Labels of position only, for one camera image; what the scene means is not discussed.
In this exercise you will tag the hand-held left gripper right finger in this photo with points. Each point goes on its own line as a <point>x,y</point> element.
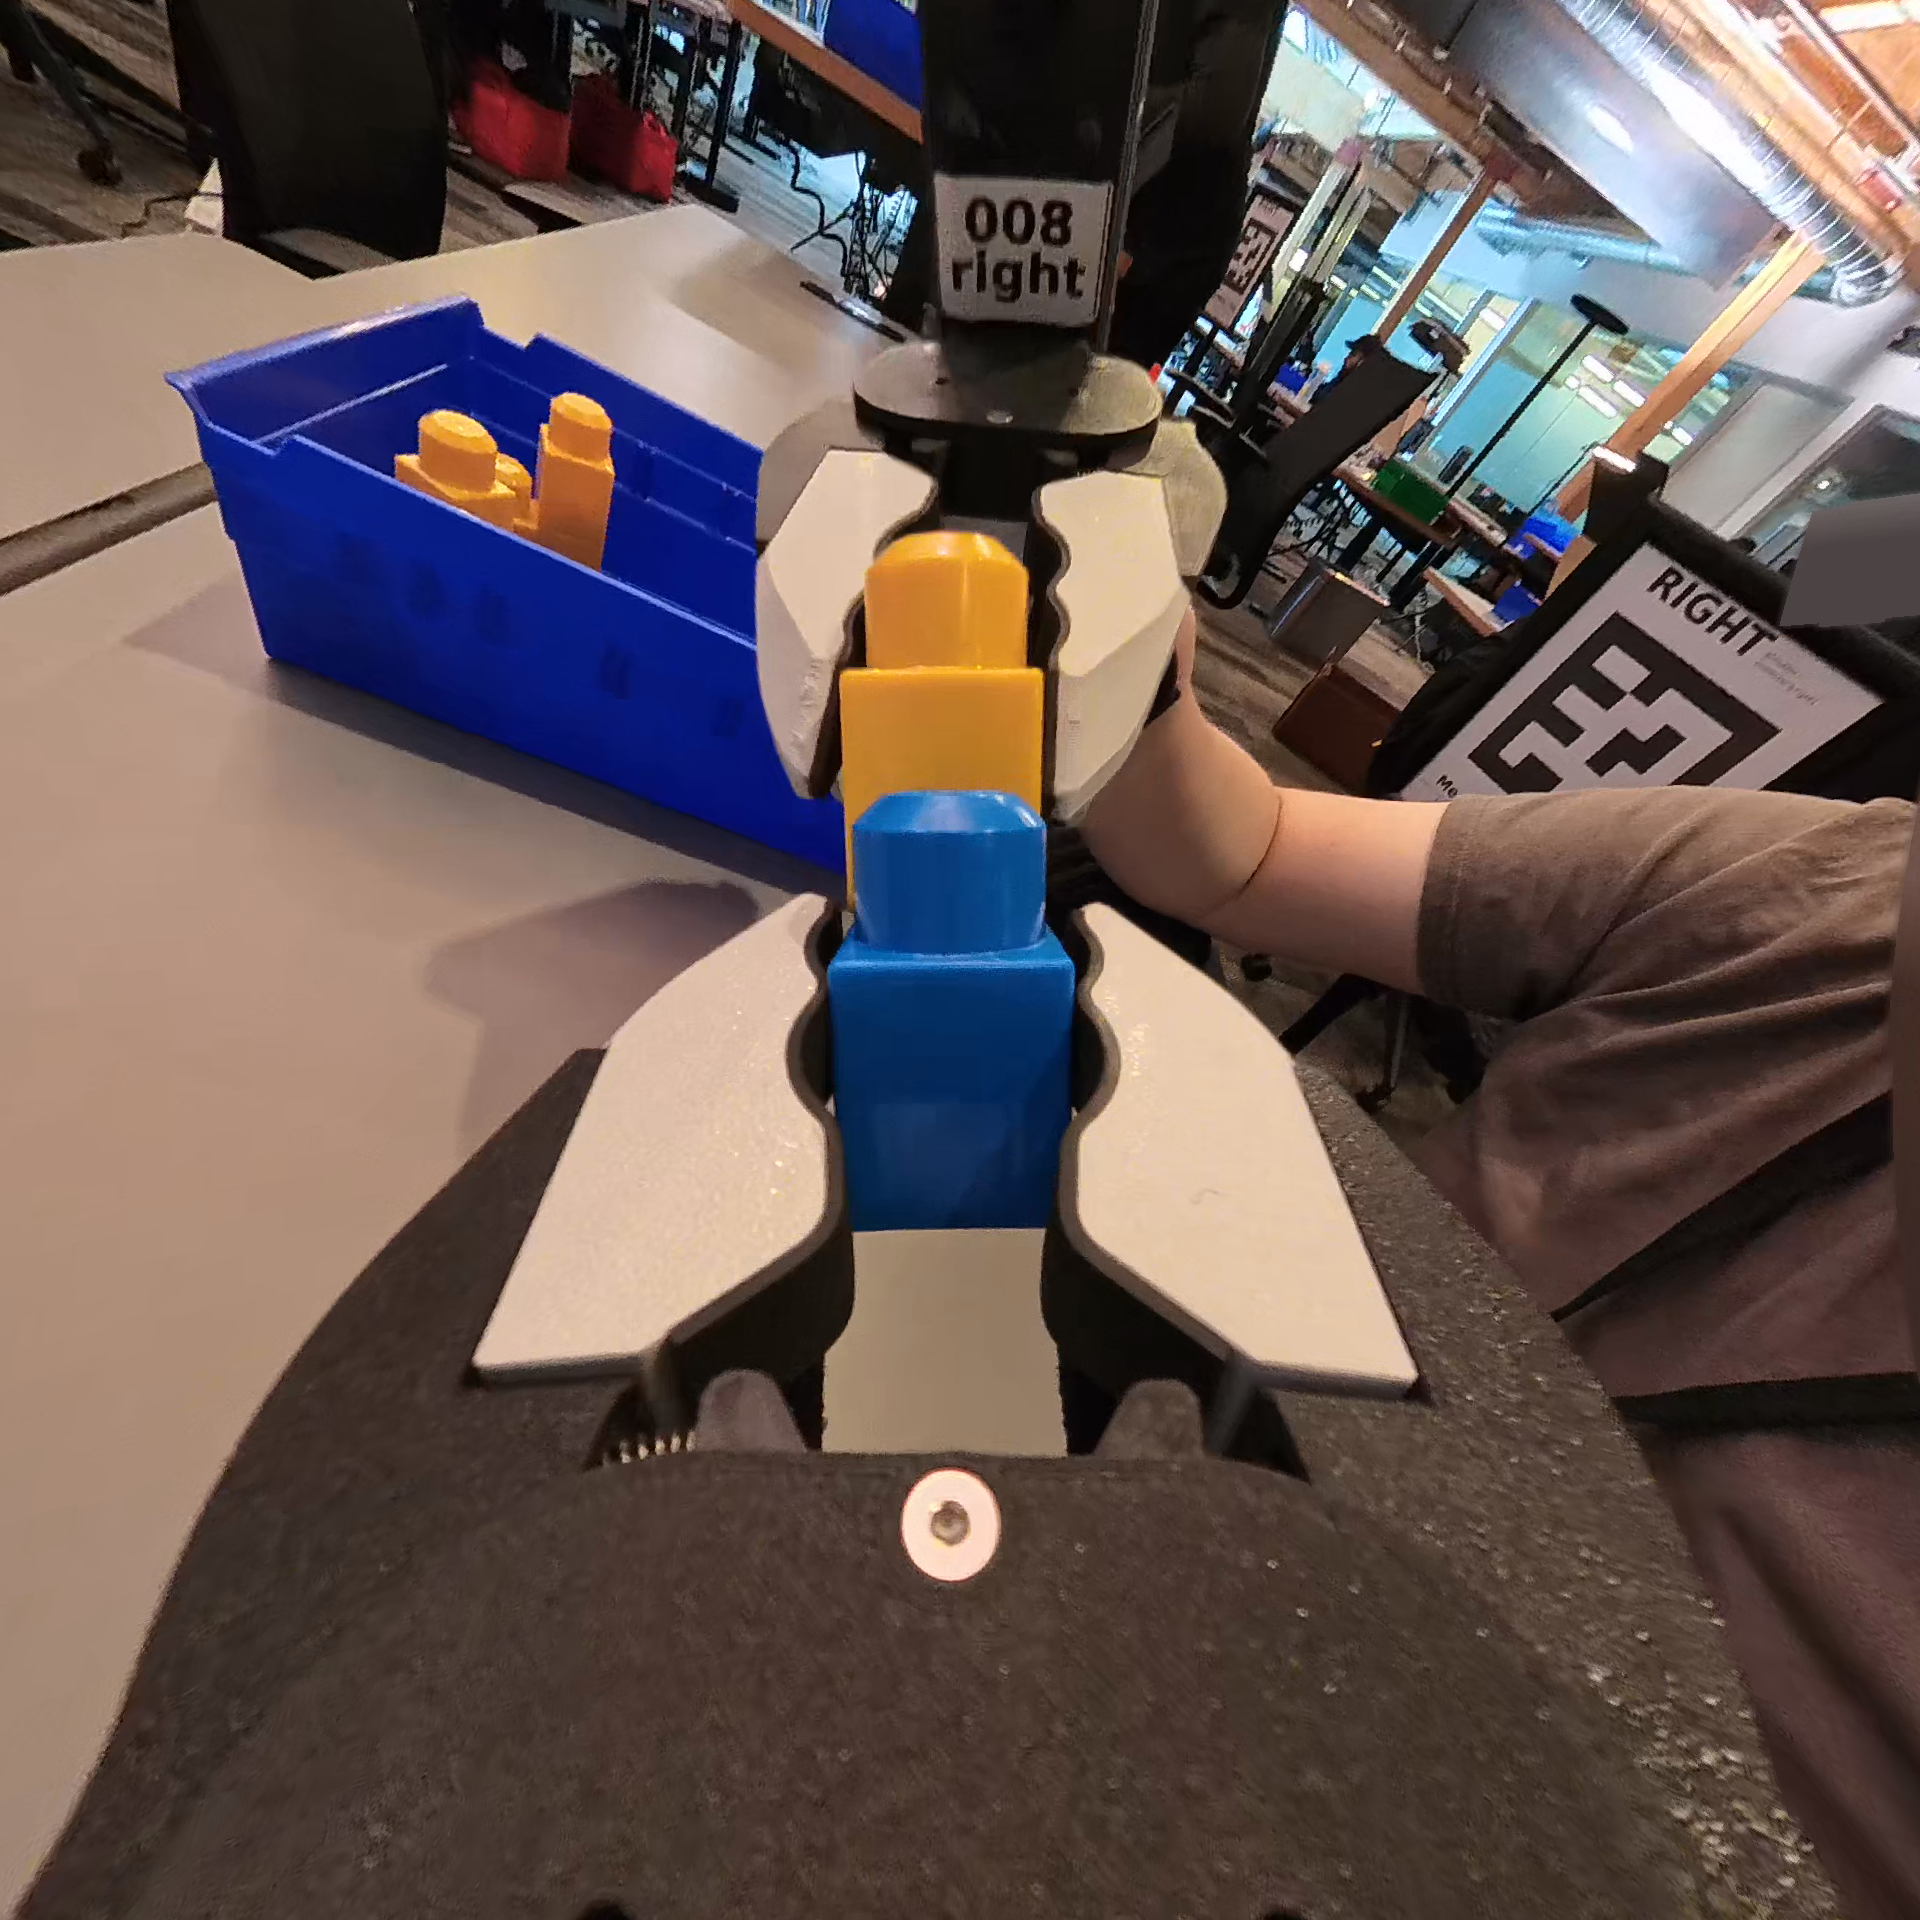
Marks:
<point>1230,1200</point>

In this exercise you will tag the brown cardboard box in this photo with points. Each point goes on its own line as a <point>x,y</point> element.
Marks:
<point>1336,727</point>

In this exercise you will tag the green storage bin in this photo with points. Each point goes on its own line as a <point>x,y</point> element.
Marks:
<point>1411,491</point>

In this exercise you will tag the black office chair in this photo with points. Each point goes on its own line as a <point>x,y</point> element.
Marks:
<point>1319,451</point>
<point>329,120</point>

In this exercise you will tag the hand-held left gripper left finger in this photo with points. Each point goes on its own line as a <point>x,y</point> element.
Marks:
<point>660,1184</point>

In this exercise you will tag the person's brown shirt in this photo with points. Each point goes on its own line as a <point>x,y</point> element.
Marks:
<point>1680,1049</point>

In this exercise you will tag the wooden work desk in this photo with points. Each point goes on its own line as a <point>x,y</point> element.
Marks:
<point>810,67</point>

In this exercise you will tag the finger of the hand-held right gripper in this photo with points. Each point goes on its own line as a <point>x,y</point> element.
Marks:
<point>819,600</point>
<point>1124,630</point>

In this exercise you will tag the blue storage bin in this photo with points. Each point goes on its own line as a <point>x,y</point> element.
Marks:
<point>879,43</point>

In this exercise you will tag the person's right forearm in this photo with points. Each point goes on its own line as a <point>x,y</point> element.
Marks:
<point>1290,885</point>

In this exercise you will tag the person's right hand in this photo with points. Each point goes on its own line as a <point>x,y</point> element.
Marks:
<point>1147,751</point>

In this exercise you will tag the blue two-stud building block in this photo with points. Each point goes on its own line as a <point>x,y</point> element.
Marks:
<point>954,1049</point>

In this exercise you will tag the black floor lamp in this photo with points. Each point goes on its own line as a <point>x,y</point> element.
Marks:
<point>1598,317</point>

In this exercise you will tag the grey waste bin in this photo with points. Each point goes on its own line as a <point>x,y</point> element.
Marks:
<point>1329,615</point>

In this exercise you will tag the black and white marker sign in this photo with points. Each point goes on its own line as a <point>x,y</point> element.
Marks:
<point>1650,705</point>

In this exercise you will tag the blue plastic bin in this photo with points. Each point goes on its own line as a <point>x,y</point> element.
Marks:
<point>450,662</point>

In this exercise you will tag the red storage crate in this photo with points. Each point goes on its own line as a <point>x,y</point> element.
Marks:
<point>622,143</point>
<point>511,128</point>

